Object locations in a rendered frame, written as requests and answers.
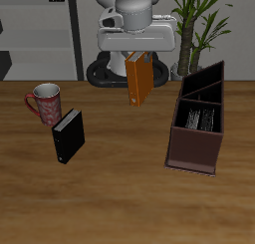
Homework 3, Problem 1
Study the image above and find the red patterned mug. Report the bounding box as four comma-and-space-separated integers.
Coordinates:
23, 82, 63, 127

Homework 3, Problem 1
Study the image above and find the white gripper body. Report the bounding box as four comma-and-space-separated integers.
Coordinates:
97, 14, 177, 54

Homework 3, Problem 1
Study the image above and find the black white striped book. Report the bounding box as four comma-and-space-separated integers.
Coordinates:
199, 108, 216, 132
184, 108, 201, 130

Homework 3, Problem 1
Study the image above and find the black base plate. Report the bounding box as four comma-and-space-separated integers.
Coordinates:
86, 51, 170, 89

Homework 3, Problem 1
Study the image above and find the green pot plant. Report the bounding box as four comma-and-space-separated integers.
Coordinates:
169, 0, 236, 82

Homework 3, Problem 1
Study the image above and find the orange book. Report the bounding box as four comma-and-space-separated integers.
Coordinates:
125, 51, 155, 108

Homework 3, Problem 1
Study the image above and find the grey shelf unit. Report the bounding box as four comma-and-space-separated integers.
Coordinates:
0, 0, 85, 82

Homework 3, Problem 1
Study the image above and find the dark brown desk caddy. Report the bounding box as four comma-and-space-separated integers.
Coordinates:
163, 60, 226, 178

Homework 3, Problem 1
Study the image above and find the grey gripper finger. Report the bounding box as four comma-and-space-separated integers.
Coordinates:
143, 51, 154, 64

